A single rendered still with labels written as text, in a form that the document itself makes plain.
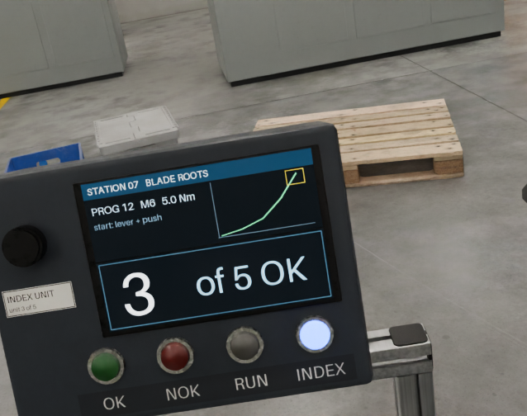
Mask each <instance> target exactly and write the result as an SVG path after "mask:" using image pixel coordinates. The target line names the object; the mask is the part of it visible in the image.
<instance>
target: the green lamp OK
mask: <svg viewBox="0 0 527 416"><path fill-rule="evenodd" d="M125 369H126V363H125V360H124V357H123V356H122V355H121V354H120V353H119V352H118V351H117V350H116V349H113V348H111V347H102V348H99V349H98V350H96V351H94V352H93V353H92V355H91V356H90V358H89V359H88V373H89V375H90V376H91V377H92V378H93V379H94V380H95V381H96V382H98V383H100V384H104V385H109V384H112V383H114V382H116V381H118V380H119V379H120V378H121V377H122V376H123V374H124V372H125Z"/></svg>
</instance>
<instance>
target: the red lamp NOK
mask: <svg viewBox="0 0 527 416"><path fill-rule="evenodd" d="M194 357H195V356H194V350H193V347H192V345H191V344H190V342H189V341H187V340H186V339H184V338H180V337H171V338H166V339H165V340H164V341H163V342H162V343H161V344H160V345H159V347H158V350H157V361H158V364H159V365H160V367H161V368H162V369H163V370H165V371H166V372H168V373H172V374H179V373H183V372H185V371H186V370H187V369H188V368H189V367H190V366H191V365H192V363H193V361H194Z"/></svg>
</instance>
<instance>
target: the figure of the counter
mask: <svg viewBox="0 0 527 416"><path fill-rule="evenodd" d="M96 265H97V273H98V277H99V281H100V286H101V290H102V298H103V303H104V307H105V311H106V316H107V323H108V328H109V332H116V331H122V330H127V329H137V328H143V327H149V326H154V325H160V324H170V323H175V322H179V320H178V312H177V307H176V302H175V298H174V293H173V284H172V280H171V275H170V270H169V262H168V258H167V253H161V254H155V255H150V256H144V257H139V258H129V259H124V260H119V261H113V262H104V263H98V264H96Z"/></svg>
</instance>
